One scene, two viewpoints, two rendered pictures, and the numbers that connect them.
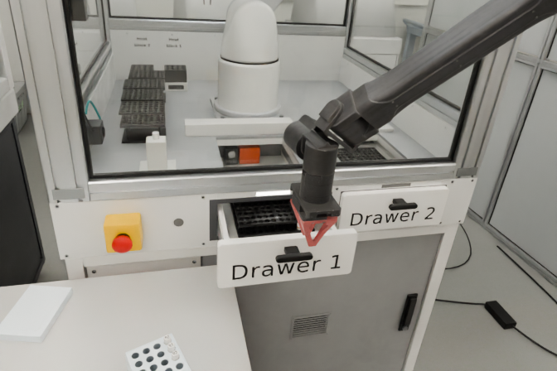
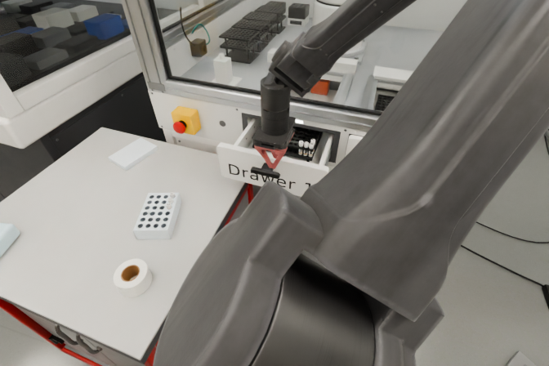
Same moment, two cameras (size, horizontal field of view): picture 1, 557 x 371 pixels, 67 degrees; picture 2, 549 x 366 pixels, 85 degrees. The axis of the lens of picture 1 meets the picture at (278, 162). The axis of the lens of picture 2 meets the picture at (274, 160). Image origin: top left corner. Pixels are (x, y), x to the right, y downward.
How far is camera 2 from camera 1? 0.43 m
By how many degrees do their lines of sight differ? 32
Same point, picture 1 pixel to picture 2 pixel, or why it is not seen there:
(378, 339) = not seen: hidden behind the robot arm
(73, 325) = (145, 167)
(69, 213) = (158, 99)
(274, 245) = (256, 158)
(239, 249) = (230, 153)
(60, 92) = (140, 12)
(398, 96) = (323, 43)
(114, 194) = (180, 92)
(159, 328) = (184, 187)
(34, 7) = not seen: outside the picture
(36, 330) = (125, 162)
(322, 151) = (266, 89)
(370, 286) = not seen: hidden behind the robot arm
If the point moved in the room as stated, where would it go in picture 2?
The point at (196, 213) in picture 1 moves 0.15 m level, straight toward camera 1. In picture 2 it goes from (234, 120) to (207, 149)
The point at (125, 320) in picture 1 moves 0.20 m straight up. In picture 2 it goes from (171, 175) to (153, 121)
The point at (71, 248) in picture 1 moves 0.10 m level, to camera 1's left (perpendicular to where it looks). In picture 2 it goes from (163, 122) to (145, 113)
